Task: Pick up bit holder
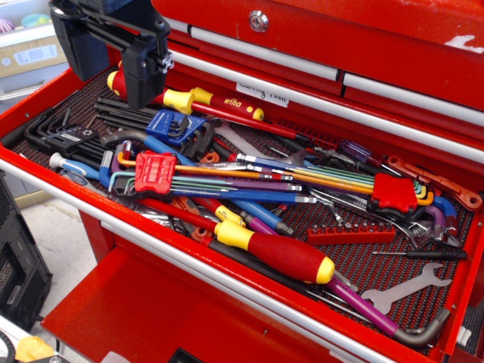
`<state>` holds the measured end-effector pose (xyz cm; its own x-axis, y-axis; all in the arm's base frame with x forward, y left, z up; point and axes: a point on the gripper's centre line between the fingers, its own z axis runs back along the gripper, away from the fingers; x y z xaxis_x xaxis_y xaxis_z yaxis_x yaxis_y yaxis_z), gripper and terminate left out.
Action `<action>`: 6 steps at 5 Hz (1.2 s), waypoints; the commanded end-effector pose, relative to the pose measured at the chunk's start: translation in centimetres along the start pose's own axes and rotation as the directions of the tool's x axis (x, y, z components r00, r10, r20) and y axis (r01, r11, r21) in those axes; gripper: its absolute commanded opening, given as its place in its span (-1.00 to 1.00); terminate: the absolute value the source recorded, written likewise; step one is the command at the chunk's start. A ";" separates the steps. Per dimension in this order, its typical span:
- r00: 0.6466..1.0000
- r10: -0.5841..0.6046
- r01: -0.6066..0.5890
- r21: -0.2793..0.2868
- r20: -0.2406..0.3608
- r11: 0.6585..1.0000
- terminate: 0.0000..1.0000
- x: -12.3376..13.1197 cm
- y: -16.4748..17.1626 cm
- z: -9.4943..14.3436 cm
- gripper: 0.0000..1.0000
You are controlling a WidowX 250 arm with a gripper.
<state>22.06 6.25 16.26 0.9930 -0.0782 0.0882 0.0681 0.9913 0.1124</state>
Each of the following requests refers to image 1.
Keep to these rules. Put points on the large red yellow screwdriver back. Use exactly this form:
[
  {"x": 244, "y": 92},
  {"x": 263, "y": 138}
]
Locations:
[{"x": 179, "y": 101}]

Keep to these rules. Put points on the white cutting tools label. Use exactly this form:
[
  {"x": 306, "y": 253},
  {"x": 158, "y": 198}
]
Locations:
[{"x": 262, "y": 94}]

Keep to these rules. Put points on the flat grey open wrench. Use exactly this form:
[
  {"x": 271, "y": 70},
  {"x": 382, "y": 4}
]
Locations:
[{"x": 384, "y": 299}]

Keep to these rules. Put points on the red tool chest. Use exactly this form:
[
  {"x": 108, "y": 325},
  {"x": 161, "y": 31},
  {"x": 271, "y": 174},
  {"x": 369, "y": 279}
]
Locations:
[{"x": 331, "y": 37}]

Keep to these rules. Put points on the black torx key set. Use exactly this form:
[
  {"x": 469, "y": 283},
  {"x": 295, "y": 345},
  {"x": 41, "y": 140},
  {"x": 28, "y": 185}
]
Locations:
[{"x": 52, "y": 134}]

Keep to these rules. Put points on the open red tool drawer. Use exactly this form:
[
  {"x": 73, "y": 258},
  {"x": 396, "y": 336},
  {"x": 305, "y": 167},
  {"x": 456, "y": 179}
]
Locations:
[{"x": 434, "y": 120}]

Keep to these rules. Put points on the blue holder black hex keys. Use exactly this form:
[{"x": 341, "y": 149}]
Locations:
[{"x": 193, "y": 135}]

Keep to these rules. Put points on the lower red drawer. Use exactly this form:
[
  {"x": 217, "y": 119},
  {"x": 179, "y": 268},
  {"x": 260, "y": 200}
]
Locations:
[{"x": 147, "y": 309}]

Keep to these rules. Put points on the cardboard box with label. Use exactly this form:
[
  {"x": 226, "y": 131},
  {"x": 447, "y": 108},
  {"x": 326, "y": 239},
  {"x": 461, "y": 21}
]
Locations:
[{"x": 31, "y": 55}]

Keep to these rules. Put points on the large red yellow screwdriver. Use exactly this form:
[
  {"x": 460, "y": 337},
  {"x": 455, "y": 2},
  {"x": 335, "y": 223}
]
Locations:
[
  {"x": 179, "y": 101},
  {"x": 289, "y": 256}
]

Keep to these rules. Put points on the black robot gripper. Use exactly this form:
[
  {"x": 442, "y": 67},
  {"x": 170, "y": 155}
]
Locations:
[{"x": 85, "y": 28}]

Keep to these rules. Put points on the red holder colourful hex keys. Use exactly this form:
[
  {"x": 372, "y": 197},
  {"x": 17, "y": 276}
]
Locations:
[
  {"x": 387, "y": 194},
  {"x": 162, "y": 175}
]

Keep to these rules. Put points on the red holder colourful hex keys left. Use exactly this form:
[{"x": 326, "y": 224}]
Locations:
[{"x": 162, "y": 175}]

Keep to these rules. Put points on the long red bit holder back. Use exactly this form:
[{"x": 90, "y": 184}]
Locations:
[{"x": 297, "y": 128}]

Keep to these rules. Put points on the large red yellow screwdriver front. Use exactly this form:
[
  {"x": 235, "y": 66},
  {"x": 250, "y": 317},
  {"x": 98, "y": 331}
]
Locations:
[{"x": 289, "y": 256}]

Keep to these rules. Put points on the wiha red yellow screwdriver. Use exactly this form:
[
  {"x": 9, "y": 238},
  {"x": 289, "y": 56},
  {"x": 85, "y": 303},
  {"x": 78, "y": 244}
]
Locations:
[{"x": 244, "y": 112}]

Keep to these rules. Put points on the red holder colourful hex keys right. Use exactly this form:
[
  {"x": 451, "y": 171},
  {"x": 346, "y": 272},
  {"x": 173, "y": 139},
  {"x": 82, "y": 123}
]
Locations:
[{"x": 387, "y": 194}]

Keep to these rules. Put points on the orange red flat wrench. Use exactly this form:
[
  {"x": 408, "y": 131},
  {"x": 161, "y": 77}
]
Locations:
[{"x": 467, "y": 198}]

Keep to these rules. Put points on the red bit holder with bits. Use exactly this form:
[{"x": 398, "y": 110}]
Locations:
[{"x": 351, "y": 234}]

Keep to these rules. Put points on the purple large hex key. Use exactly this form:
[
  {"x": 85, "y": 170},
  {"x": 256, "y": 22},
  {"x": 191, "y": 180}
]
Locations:
[{"x": 387, "y": 325}]

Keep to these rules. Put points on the silver drawer lock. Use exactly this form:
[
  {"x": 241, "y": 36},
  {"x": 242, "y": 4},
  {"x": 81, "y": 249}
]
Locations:
[{"x": 258, "y": 21}]

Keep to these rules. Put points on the blue white handled tool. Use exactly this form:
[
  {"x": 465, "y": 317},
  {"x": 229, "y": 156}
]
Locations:
[{"x": 56, "y": 160}]

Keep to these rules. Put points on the thin black precision screwdriver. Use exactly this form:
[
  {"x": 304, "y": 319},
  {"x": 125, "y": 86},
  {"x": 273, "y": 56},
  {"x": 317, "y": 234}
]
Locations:
[{"x": 447, "y": 255}]

